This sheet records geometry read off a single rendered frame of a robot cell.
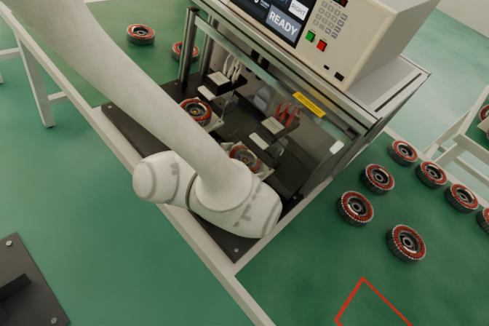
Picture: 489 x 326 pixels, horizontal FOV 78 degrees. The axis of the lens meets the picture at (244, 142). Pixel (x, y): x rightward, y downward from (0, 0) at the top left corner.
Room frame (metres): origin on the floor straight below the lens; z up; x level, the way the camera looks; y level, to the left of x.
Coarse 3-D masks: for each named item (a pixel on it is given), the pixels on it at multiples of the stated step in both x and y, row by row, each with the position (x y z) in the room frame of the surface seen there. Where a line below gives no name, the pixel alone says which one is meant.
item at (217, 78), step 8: (216, 72) 0.81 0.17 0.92; (208, 80) 0.76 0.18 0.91; (216, 80) 0.77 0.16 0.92; (224, 80) 0.79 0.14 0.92; (240, 80) 0.85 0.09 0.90; (200, 88) 0.75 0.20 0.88; (208, 88) 0.76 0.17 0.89; (216, 88) 0.75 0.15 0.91; (224, 88) 0.77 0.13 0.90; (232, 88) 0.80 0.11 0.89; (208, 96) 0.73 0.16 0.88; (216, 96) 0.74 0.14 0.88; (232, 96) 0.83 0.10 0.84
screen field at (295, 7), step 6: (276, 0) 0.80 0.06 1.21; (282, 0) 0.79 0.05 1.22; (288, 0) 0.78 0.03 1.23; (294, 0) 0.77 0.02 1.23; (282, 6) 0.78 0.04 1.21; (288, 6) 0.78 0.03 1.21; (294, 6) 0.77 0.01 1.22; (300, 6) 0.76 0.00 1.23; (294, 12) 0.77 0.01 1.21; (300, 12) 0.76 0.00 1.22; (306, 12) 0.75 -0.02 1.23
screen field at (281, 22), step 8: (272, 8) 0.80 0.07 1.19; (272, 16) 0.79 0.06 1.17; (280, 16) 0.78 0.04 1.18; (288, 16) 0.77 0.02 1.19; (272, 24) 0.79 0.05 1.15; (280, 24) 0.78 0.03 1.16; (288, 24) 0.77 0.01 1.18; (296, 24) 0.76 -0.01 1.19; (280, 32) 0.77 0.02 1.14; (288, 32) 0.76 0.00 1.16; (296, 32) 0.75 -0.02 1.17
